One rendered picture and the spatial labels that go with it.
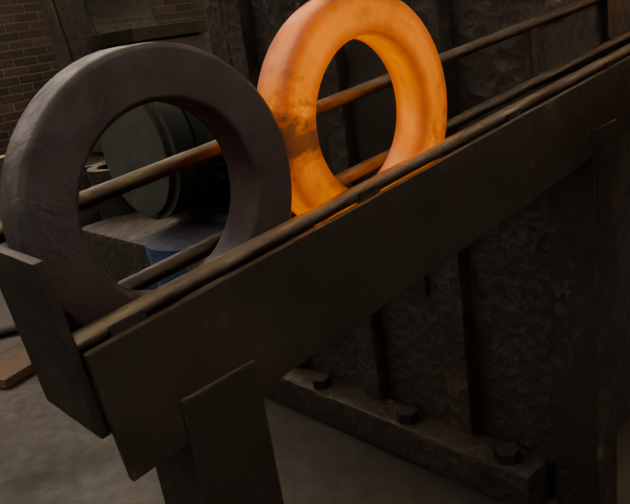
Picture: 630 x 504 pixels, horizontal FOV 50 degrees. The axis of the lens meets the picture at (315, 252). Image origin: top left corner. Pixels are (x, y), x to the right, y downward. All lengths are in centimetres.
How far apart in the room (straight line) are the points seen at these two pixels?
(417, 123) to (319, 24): 14
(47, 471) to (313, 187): 112
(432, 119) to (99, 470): 106
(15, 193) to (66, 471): 114
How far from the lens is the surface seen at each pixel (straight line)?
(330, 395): 135
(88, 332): 38
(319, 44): 49
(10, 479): 153
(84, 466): 148
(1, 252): 40
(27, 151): 38
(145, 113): 180
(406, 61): 57
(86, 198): 46
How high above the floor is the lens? 77
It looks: 19 degrees down
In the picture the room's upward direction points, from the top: 9 degrees counter-clockwise
